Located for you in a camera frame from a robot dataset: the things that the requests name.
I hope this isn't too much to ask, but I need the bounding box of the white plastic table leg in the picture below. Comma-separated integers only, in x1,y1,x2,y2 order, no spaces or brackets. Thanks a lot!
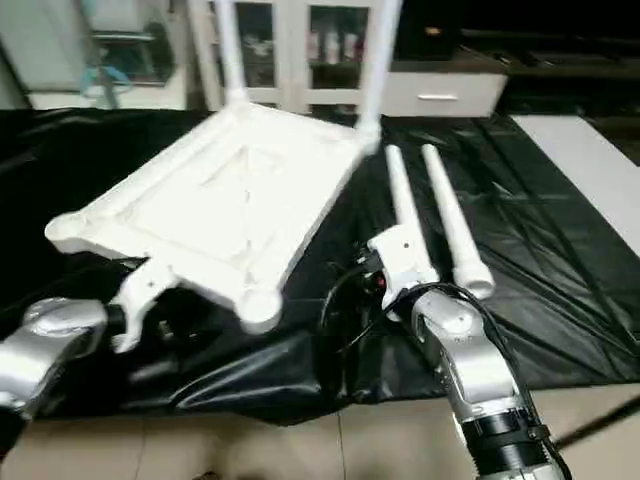
420,143,496,301
356,0,404,147
385,144,442,287
216,0,252,104

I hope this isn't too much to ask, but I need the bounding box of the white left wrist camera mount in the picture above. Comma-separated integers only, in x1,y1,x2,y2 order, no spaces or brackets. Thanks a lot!
112,257,184,355

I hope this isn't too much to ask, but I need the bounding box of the black shiny table mat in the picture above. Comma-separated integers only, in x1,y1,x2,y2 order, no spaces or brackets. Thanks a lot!
0,105,640,426

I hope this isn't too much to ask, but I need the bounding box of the black metal table leg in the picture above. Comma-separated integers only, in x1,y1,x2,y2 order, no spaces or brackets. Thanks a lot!
553,398,640,447

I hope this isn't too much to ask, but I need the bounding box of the black box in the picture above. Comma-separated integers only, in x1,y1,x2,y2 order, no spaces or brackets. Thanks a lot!
403,8,462,62

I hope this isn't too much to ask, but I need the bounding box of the white plastic table top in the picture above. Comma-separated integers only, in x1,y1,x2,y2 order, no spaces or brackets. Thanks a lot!
43,98,379,337

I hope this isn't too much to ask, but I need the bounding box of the white glass door cabinet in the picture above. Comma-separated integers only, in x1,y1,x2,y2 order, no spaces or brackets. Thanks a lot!
187,0,402,117

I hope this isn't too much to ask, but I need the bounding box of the white drawer unit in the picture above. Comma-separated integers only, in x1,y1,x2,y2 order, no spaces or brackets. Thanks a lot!
382,69,509,119

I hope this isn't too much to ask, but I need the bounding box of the white side table board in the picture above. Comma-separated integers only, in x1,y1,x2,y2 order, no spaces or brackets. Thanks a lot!
508,113,640,244

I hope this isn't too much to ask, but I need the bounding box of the glass tank metal frame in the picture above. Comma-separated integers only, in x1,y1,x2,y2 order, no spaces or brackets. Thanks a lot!
92,19,177,84

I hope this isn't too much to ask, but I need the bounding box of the light blue plastic stool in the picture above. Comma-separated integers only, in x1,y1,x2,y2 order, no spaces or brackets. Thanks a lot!
78,63,134,99

